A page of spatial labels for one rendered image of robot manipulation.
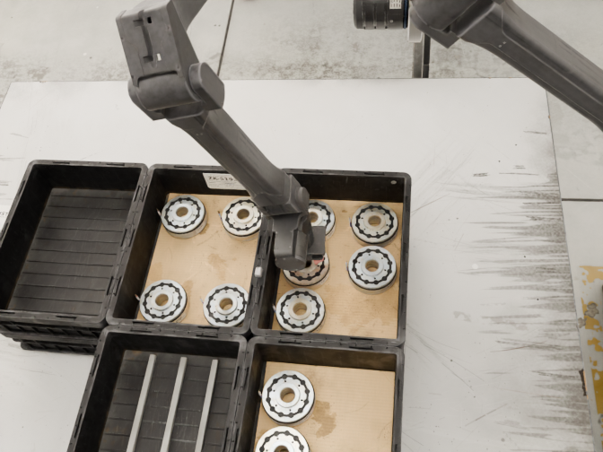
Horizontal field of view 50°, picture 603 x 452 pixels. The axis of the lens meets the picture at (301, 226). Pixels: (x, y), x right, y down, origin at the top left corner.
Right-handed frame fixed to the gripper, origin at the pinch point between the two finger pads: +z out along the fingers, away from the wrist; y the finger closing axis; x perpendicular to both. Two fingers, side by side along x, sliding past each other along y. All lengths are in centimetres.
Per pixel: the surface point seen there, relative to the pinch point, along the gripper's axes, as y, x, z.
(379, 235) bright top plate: 15.9, 6.8, 1.5
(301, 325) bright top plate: -0.1, -14.5, 1.3
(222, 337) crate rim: -14.7, -19.8, -5.9
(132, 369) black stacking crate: -35.7, -23.2, 4.0
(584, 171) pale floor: 93, 82, 88
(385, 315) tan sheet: 16.9, -10.9, 4.3
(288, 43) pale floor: -24, 158, 88
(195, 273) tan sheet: -25.2, -1.0, 4.0
